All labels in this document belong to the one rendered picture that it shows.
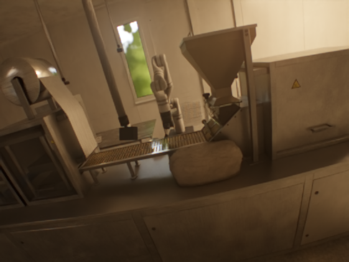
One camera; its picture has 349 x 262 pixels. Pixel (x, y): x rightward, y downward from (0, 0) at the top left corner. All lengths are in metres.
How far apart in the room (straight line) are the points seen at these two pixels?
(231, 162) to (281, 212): 0.44
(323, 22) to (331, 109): 3.39
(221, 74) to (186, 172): 0.54
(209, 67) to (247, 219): 0.85
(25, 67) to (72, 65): 2.62
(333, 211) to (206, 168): 0.89
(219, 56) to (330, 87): 0.64
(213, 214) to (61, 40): 3.69
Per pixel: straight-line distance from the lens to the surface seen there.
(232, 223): 1.11
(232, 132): 1.06
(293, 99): 1.10
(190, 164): 0.90
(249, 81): 0.93
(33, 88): 1.23
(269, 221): 1.20
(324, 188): 1.24
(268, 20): 3.90
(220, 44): 0.92
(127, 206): 1.00
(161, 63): 1.38
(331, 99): 1.26
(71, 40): 3.84
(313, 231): 1.50
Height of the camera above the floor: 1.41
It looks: 22 degrees down
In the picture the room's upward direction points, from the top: 14 degrees counter-clockwise
